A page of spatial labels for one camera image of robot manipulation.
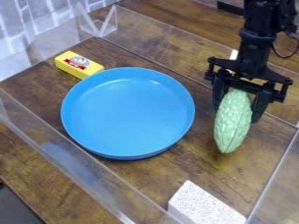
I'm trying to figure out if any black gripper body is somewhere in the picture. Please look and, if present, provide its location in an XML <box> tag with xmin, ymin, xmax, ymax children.
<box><xmin>204</xmin><ymin>28</ymin><xmax>294</xmax><ymax>102</ymax></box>

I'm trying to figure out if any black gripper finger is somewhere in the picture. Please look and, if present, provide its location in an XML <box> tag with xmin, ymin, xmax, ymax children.
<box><xmin>212</xmin><ymin>77</ymin><xmax>228</xmax><ymax>109</ymax></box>
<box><xmin>251</xmin><ymin>90</ymin><xmax>272</xmax><ymax>123</ymax></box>

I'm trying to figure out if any green bitter gourd toy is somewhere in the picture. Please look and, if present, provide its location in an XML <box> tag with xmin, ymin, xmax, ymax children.
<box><xmin>213</xmin><ymin>89</ymin><xmax>252</xmax><ymax>154</ymax></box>

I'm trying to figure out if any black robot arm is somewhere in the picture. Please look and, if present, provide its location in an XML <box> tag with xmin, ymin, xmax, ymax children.
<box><xmin>204</xmin><ymin>0</ymin><xmax>299</xmax><ymax>123</ymax></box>

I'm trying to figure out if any blue round tray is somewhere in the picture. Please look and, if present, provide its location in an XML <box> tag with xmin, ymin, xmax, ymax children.
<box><xmin>60</xmin><ymin>67</ymin><xmax>195</xmax><ymax>160</ymax></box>

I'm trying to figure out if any black baseboard strip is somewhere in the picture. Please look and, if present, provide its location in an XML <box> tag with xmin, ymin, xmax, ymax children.
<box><xmin>216</xmin><ymin>0</ymin><xmax>244</xmax><ymax>16</ymax></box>

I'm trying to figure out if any yellow rectangular box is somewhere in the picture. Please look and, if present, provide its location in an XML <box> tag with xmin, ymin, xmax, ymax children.
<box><xmin>55</xmin><ymin>51</ymin><xmax>105</xmax><ymax>80</ymax></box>

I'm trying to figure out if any white speckled foam block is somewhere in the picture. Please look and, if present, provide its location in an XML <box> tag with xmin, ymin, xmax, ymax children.
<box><xmin>168</xmin><ymin>180</ymin><xmax>247</xmax><ymax>224</ymax></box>

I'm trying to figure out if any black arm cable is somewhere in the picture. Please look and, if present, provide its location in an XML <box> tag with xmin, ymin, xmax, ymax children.
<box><xmin>270</xmin><ymin>30</ymin><xmax>299</xmax><ymax>60</ymax></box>

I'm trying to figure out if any clear acrylic enclosure wall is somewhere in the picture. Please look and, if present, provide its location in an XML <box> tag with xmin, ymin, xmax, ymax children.
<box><xmin>0</xmin><ymin>0</ymin><xmax>299</xmax><ymax>224</ymax></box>

